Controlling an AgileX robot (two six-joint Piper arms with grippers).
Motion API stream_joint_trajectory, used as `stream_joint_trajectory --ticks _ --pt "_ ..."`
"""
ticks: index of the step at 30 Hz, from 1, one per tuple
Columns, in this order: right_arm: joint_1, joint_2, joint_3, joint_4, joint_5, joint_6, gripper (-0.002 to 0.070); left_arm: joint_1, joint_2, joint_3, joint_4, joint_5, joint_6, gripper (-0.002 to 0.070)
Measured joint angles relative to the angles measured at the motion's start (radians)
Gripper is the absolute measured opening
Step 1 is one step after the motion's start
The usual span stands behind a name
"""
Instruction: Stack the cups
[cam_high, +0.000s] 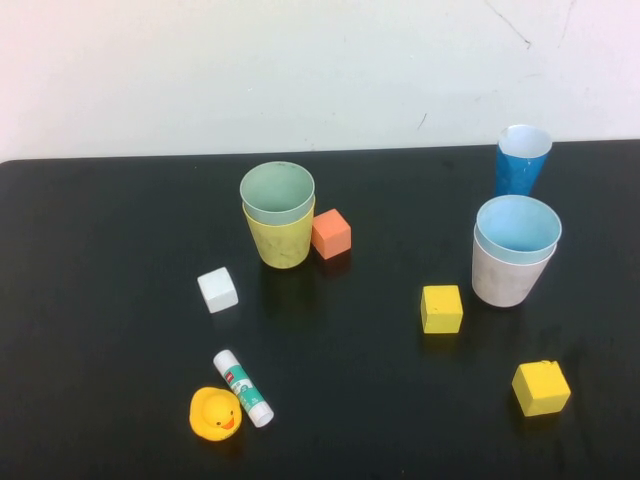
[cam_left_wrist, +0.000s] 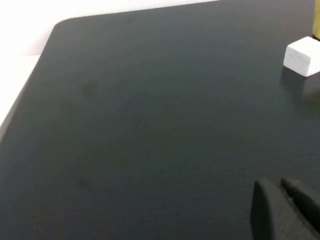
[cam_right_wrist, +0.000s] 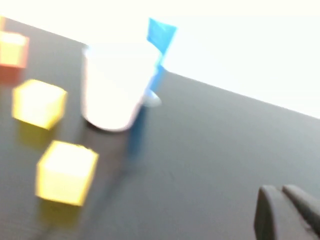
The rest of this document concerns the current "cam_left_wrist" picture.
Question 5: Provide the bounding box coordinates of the yellow plastic cup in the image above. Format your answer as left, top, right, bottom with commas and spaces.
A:
311, 0, 320, 41

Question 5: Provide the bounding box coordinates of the white foam cube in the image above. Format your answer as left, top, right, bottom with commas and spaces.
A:
283, 36, 320, 78

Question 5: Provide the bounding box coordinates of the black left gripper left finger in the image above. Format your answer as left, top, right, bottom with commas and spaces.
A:
250, 178, 311, 240

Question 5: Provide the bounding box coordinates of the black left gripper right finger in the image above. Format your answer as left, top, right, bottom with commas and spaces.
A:
281, 176, 320, 240

